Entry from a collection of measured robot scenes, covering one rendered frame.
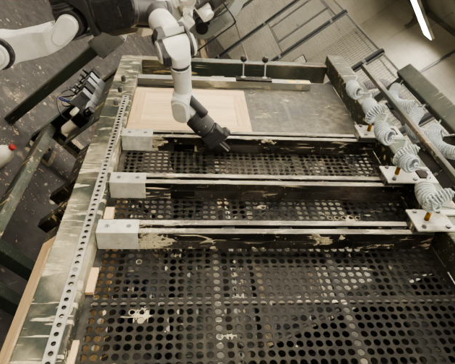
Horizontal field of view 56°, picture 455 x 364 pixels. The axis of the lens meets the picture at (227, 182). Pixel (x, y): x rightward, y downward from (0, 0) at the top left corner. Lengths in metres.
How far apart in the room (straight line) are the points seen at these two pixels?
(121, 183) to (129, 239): 0.26
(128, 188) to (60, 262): 0.38
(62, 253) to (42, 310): 0.20
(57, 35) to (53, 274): 1.09
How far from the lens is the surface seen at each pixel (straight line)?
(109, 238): 1.36
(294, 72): 2.68
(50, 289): 1.26
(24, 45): 2.12
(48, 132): 2.84
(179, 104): 1.59
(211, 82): 2.38
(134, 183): 1.52
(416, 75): 2.83
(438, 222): 1.53
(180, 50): 1.49
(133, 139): 1.79
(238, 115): 2.07
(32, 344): 1.17
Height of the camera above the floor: 1.72
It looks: 18 degrees down
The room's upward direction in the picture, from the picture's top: 59 degrees clockwise
